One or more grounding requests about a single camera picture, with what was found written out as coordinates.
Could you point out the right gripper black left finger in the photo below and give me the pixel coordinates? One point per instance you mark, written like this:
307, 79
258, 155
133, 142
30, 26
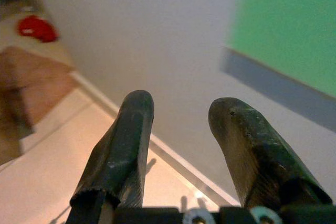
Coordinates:
123, 142

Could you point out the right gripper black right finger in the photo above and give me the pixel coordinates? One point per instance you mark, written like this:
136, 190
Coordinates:
252, 145

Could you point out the brown wooden furniture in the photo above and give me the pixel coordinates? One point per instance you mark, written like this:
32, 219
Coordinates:
23, 85

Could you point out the red object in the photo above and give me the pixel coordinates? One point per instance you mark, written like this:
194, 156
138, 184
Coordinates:
36, 28

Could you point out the green wall board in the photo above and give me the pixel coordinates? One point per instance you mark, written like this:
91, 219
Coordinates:
286, 24

